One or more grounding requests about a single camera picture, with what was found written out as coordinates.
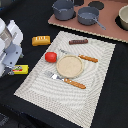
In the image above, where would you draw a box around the fork with wooden handle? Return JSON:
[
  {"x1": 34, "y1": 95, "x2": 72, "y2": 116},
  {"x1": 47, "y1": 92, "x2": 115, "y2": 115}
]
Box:
[{"x1": 44, "y1": 71, "x2": 86, "y2": 89}]

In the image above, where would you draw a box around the red tomato toy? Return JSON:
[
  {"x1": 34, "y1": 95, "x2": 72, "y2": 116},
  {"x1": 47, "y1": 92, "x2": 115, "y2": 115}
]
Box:
[{"x1": 45, "y1": 52, "x2": 57, "y2": 63}]

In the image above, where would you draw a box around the knife with wooden handle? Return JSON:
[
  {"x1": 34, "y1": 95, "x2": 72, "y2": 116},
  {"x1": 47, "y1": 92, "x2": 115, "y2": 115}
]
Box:
[{"x1": 59, "y1": 49, "x2": 98, "y2": 63}]

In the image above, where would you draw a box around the dark grey stock pot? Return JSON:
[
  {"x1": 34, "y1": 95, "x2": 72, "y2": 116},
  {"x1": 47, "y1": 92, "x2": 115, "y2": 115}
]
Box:
[{"x1": 52, "y1": 0, "x2": 75, "y2": 21}]

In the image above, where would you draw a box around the yellow butter box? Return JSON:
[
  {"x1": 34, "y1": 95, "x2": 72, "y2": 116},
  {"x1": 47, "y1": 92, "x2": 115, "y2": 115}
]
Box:
[{"x1": 13, "y1": 65, "x2": 29, "y2": 74}]

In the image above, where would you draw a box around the orange bread loaf toy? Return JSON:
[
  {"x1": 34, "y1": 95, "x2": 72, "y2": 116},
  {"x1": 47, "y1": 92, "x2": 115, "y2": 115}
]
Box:
[{"x1": 32, "y1": 36, "x2": 51, "y2": 46}]

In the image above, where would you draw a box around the round wooden plate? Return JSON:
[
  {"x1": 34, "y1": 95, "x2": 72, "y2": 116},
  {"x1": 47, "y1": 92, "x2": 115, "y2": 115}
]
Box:
[{"x1": 56, "y1": 55, "x2": 84, "y2": 78}]

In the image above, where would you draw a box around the grey pot with handle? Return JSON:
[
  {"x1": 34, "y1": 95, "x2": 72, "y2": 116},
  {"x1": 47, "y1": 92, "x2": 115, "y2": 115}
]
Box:
[{"x1": 77, "y1": 6, "x2": 105, "y2": 30}]

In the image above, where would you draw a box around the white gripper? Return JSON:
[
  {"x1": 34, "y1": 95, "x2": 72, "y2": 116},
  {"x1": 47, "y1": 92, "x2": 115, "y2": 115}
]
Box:
[{"x1": 0, "y1": 18, "x2": 23, "y2": 77}]

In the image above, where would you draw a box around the beige bowl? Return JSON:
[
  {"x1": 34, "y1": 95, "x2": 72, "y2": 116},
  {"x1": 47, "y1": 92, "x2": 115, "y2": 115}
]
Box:
[{"x1": 119, "y1": 5, "x2": 128, "y2": 30}]

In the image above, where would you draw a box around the beige woven placemat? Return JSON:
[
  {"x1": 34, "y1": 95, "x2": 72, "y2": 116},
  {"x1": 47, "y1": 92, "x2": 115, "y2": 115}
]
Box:
[{"x1": 15, "y1": 31, "x2": 115, "y2": 128}]

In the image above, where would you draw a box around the black stove burner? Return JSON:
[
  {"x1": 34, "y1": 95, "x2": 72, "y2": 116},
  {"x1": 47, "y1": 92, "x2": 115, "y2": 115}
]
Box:
[{"x1": 89, "y1": 1, "x2": 104, "y2": 10}]

